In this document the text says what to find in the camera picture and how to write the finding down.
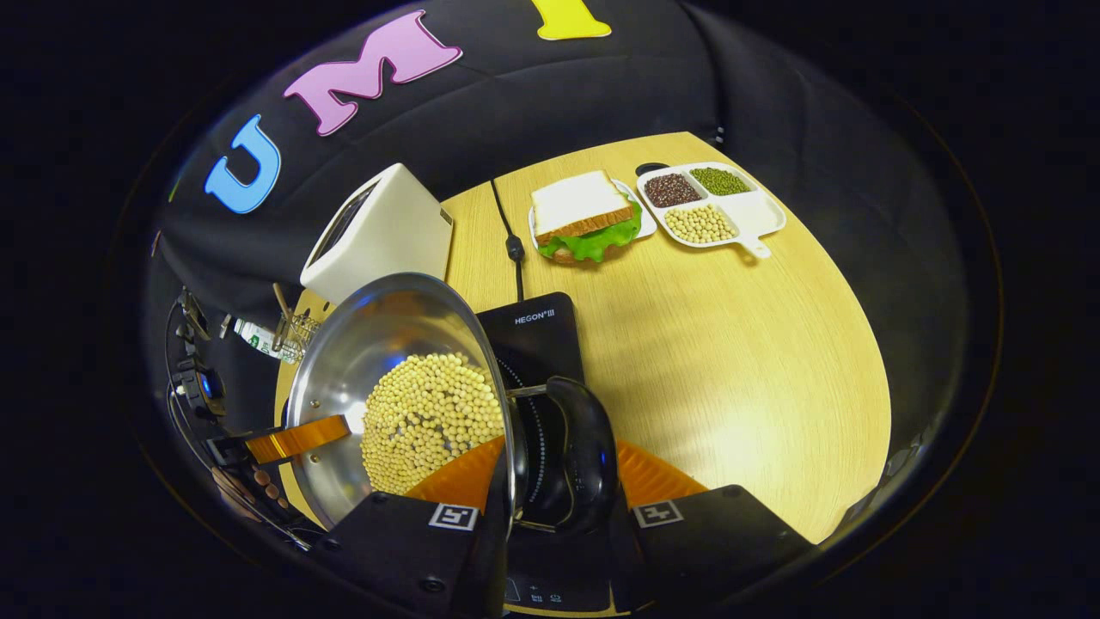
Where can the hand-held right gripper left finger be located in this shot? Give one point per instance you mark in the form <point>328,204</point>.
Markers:
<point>404,550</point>

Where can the sandwich with lettuce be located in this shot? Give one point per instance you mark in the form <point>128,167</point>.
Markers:
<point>580,206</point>

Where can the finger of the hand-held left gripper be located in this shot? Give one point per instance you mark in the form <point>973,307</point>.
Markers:
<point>301,437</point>

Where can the white toaster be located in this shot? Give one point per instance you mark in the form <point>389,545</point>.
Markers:
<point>395,232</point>

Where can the white sandwich plate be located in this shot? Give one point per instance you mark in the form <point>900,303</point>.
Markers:
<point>648,225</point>

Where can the black induction cooktop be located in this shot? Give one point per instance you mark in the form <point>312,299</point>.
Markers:
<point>537,344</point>

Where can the black backdrop cloth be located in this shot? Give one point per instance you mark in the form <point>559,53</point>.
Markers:
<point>601,94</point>

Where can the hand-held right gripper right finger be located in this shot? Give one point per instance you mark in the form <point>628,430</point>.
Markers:
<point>713,542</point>

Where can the pile of yellow soybeans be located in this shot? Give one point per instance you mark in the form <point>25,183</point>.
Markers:
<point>430,413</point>

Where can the white divided bean tray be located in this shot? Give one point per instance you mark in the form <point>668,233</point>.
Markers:
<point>760,211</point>

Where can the stainless steel pot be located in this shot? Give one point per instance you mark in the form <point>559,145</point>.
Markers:
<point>387,318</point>

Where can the small white drink bottle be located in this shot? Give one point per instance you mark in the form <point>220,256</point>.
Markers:
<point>258,337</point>

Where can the wooden stick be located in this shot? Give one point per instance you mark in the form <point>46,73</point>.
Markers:
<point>281,303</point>

